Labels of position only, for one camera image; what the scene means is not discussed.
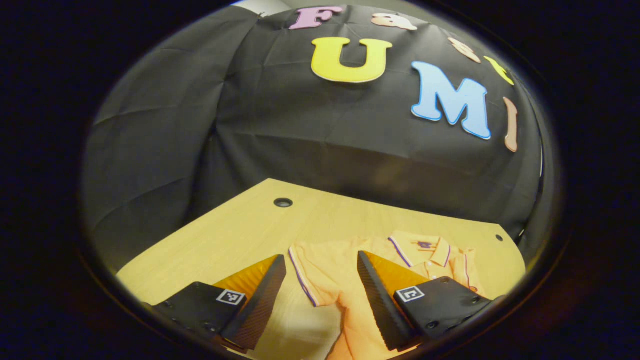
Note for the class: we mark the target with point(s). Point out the black backdrop cloth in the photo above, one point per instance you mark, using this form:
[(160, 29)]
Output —
[(300, 140)]

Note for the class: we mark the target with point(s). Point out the orange T-shirt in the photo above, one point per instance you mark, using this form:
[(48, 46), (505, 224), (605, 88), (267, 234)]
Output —
[(330, 280)]

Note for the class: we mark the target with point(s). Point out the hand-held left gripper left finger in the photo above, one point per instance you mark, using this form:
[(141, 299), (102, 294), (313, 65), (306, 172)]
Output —
[(260, 310)]

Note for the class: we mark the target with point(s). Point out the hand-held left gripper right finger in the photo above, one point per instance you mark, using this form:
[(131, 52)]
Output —
[(377, 305)]

